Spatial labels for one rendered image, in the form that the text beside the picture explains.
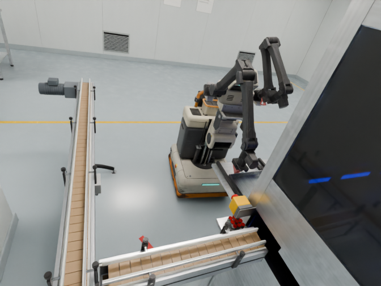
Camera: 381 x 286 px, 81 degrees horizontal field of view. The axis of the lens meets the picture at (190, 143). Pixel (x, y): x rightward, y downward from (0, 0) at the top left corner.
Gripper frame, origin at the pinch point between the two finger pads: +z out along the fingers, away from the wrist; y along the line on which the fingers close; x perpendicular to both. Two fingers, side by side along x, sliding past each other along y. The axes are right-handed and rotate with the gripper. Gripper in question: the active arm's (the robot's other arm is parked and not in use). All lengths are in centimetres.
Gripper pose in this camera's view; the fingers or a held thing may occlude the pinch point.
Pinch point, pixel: (235, 173)
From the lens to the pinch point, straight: 144.4
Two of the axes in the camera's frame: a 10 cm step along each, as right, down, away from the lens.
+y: 3.1, 6.4, -7.0
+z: -2.3, 7.7, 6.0
